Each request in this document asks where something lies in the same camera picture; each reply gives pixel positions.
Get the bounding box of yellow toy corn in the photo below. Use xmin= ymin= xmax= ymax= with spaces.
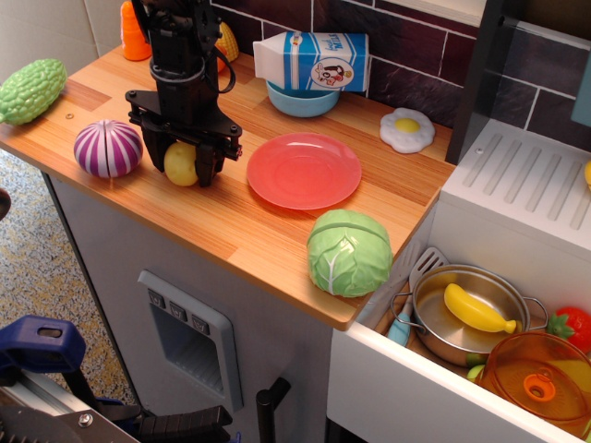
xmin=216 ymin=22 xmax=240 ymax=62

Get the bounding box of upright orange toy carrot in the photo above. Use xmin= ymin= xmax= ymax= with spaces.
xmin=120 ymin=1 xmax=151 ymax=61

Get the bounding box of steel pot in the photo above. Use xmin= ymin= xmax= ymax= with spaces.
xmin=389 ymin=265 xmax=549 ymax=367

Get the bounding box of black cabinet door handle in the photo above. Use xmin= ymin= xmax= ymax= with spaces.
xmin=256 ymin=377 xmax=291 ymax=443

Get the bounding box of orange transparent lid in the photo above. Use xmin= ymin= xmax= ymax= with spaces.
xmin=476 ymin=332 xmax=590 ymax=439

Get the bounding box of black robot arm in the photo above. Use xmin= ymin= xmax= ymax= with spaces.
xmin=126 ymin=1 xmax=242 ymax=187

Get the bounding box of white toy cabinet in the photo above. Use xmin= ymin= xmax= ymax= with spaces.
xmin=46 ymin=177 xmax=332 ymax=442

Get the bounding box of toy fried egg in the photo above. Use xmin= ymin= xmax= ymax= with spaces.
xmin=380 ymin=108 xmax=436 ymax=154

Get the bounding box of yellow toy banana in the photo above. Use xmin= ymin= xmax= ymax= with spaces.
xmin=443 ymin=283 xmax=517 ymax=334

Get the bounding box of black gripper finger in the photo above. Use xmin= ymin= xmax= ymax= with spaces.
xmin=142 ymin=123 xmax=177 ymax=173
xmin=195 ymin=143 xmax=225 ymax=187

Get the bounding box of metal mounting bracket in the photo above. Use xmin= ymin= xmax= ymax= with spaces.
xmin=1 ymin=377 xmax=136 ymax=443

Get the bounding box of blue clamp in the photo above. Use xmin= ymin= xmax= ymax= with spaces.
xmin=1 ymin=315 xmax=86 ymax=377

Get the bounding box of blue white milk carton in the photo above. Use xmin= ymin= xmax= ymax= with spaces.
xmin=253 ymin=31 xmax=369 ymax=92

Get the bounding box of lying orange toy carrot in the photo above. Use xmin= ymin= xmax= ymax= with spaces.
xmin=215 ymin=44 xmax=227 ymax=73

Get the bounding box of green toy cabbage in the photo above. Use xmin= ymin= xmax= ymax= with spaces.
xmin=307 ymin=210 xmax=393 ymax=298

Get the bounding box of grey slotted spatula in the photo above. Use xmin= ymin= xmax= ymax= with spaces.
xmin=386 ymin=246 xmax=451 ymax=348

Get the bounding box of grey ice dispenser panel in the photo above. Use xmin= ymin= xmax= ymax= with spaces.
xmin=138 ymin=269 xmax=244 ymax=413

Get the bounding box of yellow toy at right edge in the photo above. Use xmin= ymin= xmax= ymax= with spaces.
xmin=584 ymin=161 xmax=591 ymax=189

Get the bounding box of black clamp handle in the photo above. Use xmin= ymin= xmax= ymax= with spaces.
xmin=134 ymin=406 xmax=232 ymax=442

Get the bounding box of white toy sink unit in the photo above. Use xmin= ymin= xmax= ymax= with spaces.
xmin=326 ymin=117 xmax=591 ymax=443

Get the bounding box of pink plastic plate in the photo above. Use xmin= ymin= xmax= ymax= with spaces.
xmin=247 ymin=133 xmax=362 ymax=210

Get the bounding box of yellow toy potato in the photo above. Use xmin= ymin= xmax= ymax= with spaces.
xmin=164 ymin=141 xmax=198 ymax=186

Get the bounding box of purple striped toy onion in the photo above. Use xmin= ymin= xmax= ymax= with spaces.
xmin=74 ymin=119 xmax=143 ymax=178

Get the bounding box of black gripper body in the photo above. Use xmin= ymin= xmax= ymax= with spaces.
xmin=126 ymin=79 xmax=242 ymax=161

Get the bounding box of red toy strawberry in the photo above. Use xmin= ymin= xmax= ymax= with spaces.
xmin=546 ymin=306 xmax=590 ymax=354

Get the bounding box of green toy bitter gourd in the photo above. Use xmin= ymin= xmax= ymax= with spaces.
xmin=1 ymin=58 xmax=67 ymax=126

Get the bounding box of light blue bowl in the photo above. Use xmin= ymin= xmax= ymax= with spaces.
xmin=266 ymin=81 xmax=340 ymax=118

